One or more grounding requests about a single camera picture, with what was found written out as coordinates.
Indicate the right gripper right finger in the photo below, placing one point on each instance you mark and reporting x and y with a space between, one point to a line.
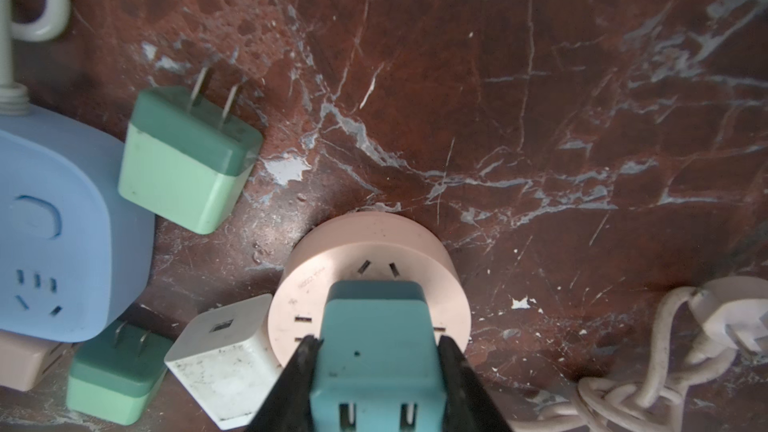
469 407

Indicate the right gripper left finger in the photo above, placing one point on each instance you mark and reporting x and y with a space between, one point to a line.
287 406

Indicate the teal plug adapter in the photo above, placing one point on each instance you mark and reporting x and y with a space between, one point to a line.
378 367

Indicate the green plug adapter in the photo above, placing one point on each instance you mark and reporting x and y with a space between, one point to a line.
187 159
115 375

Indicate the white plug adapter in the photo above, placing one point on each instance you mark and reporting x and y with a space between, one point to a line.
224 359

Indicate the pink plug adapter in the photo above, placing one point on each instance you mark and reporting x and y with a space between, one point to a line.
26 360

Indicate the pink round power strip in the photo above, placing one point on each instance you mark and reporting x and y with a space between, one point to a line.
376 246

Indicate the blue square power strip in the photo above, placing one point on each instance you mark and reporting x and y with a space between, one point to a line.
74 253

